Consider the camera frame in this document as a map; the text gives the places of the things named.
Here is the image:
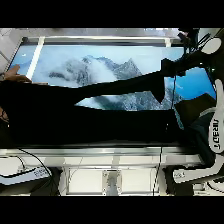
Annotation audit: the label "silver frame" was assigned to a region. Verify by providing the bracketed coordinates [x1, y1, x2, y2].
[0, 145, 209, 197]

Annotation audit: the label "black cable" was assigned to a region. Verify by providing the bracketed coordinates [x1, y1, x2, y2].
[152, 145, 165, 197]
[16, 147, 54, 181]

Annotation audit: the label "person's hand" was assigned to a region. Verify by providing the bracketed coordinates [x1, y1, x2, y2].
[1, 64, 33, 84]

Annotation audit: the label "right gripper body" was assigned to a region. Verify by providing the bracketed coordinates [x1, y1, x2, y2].
[161, 58, 184, 78]

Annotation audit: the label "black pants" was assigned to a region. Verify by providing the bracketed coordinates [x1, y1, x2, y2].
[0, 68, 183, 148]

